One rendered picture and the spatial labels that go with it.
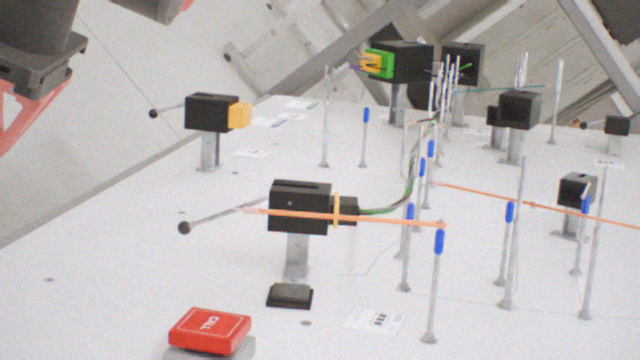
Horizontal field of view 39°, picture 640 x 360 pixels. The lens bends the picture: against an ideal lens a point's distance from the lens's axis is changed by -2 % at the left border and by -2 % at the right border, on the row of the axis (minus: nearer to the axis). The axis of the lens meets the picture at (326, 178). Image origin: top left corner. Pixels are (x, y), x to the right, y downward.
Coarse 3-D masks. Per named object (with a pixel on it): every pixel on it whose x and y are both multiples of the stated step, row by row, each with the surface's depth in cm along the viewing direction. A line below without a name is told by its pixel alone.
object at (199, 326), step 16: (192, 320) 68; (208, 320) 69; (224, 320) 69; (240, 320) 69; (176, 336) 66; (192, 336) 66; (208, 336) 66; (224, 336) 66; (240, 336) 67; (208, 352) 67; (224, 352) 66
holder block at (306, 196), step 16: (272, 192) 83; (288, 192) 83; (304, 192) 84; (320, 192) 84; (272, 208) 84; (288, 208) 84; (304, 208) 84; (320, 208) 84; (272, 224) 84; (288, 224) 84; (304, 224) 84; (320, 224) 84
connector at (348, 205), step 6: (342, 198) 86; (348, 198) 86; (354, 198) 86; (330, 204) 84; (342, 204) 84; (348, 204) 84; (354, 204) 85; (330, 210) 84; (342, 210) 84; (348, 210) 84; (354, 210) 84; (330, 222) 85; (342, 222) 85; (348, 222) 85; (354, 222) 85
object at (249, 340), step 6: (246, 336) 70; (252, 336) 71; (240, 342) 69; (246, 342) 69; (252, 342) 70; (168, 348) 68; (174, 348) 68; (180, 348) 68; (240, 348) 68; (246, 348) 69; (252, 348) 70; (168, 354) 67; (174, 354) 67; (180, 354) 67; (186, 354) 67; (192, 354) 67; (198, 354) 67; (204, 354) 67; (234, 354) 67; (240, 354) 67; (246, 354) 69; (252, 354) 70
